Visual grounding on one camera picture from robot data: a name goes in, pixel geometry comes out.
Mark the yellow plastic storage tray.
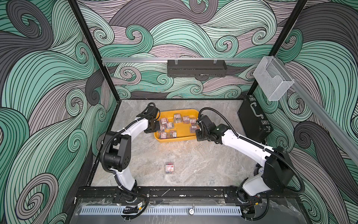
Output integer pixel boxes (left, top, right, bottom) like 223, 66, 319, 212
154, 109, 199, 143

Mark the paper clip box removed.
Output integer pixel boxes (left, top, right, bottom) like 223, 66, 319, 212
165, 162, 174, 175
159, 132, 167, 139

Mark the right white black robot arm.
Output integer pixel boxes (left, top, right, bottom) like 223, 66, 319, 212
196, 107, 305, 203

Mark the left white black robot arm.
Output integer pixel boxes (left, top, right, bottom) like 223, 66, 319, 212
100, 102, 160, 197

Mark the paper clip box right lower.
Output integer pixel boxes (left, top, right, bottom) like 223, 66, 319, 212
189, 125, 199, 133

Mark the paper clip box top left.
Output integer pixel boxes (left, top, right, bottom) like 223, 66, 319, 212
159, 118, 168, 125

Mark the paper clip box middle left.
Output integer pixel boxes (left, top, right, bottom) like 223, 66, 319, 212
159, 125, 166, 132

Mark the paper clip box middle centre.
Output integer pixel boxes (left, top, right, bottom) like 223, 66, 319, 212
166, 122, 174, 130

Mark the paper clip box under stack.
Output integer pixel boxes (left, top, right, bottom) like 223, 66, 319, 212
182, 116, 190, 124

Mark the paper clip box stacked top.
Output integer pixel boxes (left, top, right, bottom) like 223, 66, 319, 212
173, 113, 182, 123

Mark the paper clip box barcode side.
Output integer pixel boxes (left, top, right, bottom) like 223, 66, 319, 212
169, 130, 178, 138

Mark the black briefcase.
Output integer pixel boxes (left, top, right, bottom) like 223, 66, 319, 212
237, 95, 274, 143

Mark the aluminium rail back wall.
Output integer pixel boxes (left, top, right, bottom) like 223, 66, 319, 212
102, 57, 261, 63

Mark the aluminium rail wall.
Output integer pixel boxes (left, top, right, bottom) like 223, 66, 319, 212
102, 57, 261, 63
276, 58, 358, 164

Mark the black wall-mounted tray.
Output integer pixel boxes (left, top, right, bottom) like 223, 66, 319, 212
167, 60, 227, 80

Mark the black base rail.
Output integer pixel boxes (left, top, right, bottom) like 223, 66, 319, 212
75, 186, 300, 205

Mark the clear acrylic wall holder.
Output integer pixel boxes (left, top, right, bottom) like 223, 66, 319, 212
253, 56, 295, 101

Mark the white slotted cable duct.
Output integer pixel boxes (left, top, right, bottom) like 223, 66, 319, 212
79, 205, 242, 216

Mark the aluminium rail right wall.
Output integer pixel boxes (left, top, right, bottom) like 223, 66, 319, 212
276, 58, 358, 164

